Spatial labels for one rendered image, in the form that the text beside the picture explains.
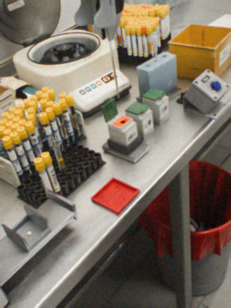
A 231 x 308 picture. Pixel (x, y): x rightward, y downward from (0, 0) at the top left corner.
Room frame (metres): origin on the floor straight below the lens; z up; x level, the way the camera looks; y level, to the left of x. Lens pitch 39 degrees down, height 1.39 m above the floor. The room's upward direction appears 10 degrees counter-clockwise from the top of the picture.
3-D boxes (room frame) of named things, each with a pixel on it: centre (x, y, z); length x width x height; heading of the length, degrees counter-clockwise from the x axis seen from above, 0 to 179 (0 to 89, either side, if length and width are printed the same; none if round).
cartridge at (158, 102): (0.75, -0.11, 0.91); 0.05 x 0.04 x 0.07; 45
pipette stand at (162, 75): (0.84, -0.13, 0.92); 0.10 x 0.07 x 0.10; 127
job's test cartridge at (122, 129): (0.65, -0.02, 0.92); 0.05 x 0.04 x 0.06; 45
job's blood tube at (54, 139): (0.59, 0.11, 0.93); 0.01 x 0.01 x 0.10; 45
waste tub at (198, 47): (0.95, -0.28, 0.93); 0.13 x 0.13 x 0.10; 49
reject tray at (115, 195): (0.51, 0.02, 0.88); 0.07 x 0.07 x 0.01; 45
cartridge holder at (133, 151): (0.65, -0.02, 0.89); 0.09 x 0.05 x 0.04; 45
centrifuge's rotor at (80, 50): (0.98, 0.09, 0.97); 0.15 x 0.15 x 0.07
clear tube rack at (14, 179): (0.68, 0.17, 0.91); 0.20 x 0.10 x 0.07; 135
